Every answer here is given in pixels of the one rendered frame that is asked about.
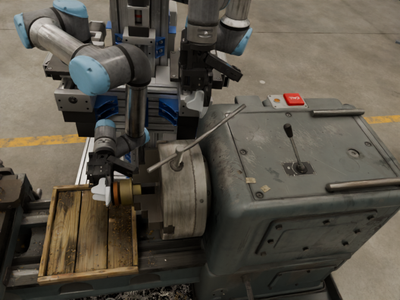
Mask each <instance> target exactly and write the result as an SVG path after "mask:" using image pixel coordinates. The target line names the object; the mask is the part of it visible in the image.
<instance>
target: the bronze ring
mask: <svg viewBox="0 0 400 300"><path fill-rule="evenodd" d="M134 195H142V185H141V183H136V184H133V182H132V178H131V177H130V178H129V179H122V180H120V182H111V201H112V205H113V206H118V205H120V204H121V205H122V207H123V206H129V205H131V206H133V207H134V197H133V196H134Z"/></svg>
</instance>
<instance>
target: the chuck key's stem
mask: <svg viewBox="0 0 400 300"><path fill-rule="evenodd" d="M183 152H184V147H183V146H181V145H178V146H176V151H175V153H176V154H177V155H178V156H177V157H175V158H174V164H173V165H174V166H175V167H176V168H177V167H178V166H180V163H181V161H182V157H183Z"/></svg>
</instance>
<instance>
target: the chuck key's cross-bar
mask: <svg viewBox="0 0 400 300"><path fill-rule="evenodd" d="M244 108H246V104H243V105H241V106H240V107H239V108H237V109H236V110H234V111H233V112H232V113H231V114H229V115H228V116H227V117H225V118H224V119H222V120H221V121H220V122H218V123H217V124H216V125H215V126H213V127H212V128H210V129H209V130H208V131H206V132H205V133H204V134H203V135H201V136H200V137H199V138H197V139H196V140H194V141H193V142H192V143H190V144H188V145H187V146H185V147H184V152H185V151H187V150H188V149H190V148H192V147H194V146H195V145H196V144H198V143H199V142H200V141H201V140H203V139H204V138H206V137H207V136H208V135H210V134H211V133H212V132H213V131H215V130H216V129H218V128H219V127H220V126H222V125H223V124H224V123H225V122H227V121H228V120H230V119H231V118H232V117H234V116H235V115H236V114H237V113H239V112H240V111H242V110H243V109H244ZM177 156H178V155H177V154H176V153H173V154H171V155H170V156H168V157H167V158H165V159H163V160H161V161H160V162H158V163H156V164H155V165H153V166H152V167H150V168H148V169H147V171H148V172H149V173H150V172H152V171H154V170H155V169H157V168H158V167H160V166H162V165H164V164H165V163H167V162H169V161H170V160H172V159H173V158H175V157H177Z"/></svg>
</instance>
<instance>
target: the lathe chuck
mask: <svg viewBox="0 0 400 300"><path fill-rule="evenodd" d="M161 142H166V144H161ZM157 143H159V144H158V148H157V149H158V162H160V161H161V160H163V159H165V158H167V157H168V156H170V155H171V154H173V153H175V151H176V146H178V145H181V146H183V147H185V146H187V145H188V144H187V142H186V141H185V140H159V141H157V142H156V145H155V147H157ZM172 161H174V159H172V160H170V161H169V162H167V163H165V164H164V165H162V166H160V167H159V168H158V170H159V182H155V183H156V186H160V199H161V209H162V219H163V225H164V227H168V226H169V225H173V226H174V232H172V233H169V234H167V233H163V228H162V229H160V235H161V239H162V240H167V239H178V238H190V237H191V236H192V235H193V231H194V227H195V181H194V175H193V165H192V159H191V155H190V150H189V149H188V150H187V151H185V152H184V153H183V157H182V164H183V166H182V168H181V169H180V170H175V169H173V168H172V167H171V162H172Z"/></svg>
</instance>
